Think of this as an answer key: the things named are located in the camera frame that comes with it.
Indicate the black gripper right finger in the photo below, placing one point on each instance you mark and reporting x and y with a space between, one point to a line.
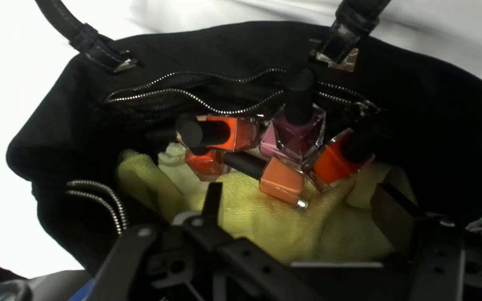
440 261

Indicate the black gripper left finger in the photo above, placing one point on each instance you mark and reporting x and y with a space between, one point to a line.
142 261

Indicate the dark brown nail polish bottle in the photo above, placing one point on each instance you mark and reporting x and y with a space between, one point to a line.
301 130

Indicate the yellow cloth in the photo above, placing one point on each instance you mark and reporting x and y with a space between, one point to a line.
319 227

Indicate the white tablecloth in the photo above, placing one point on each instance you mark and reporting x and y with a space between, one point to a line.
8 110

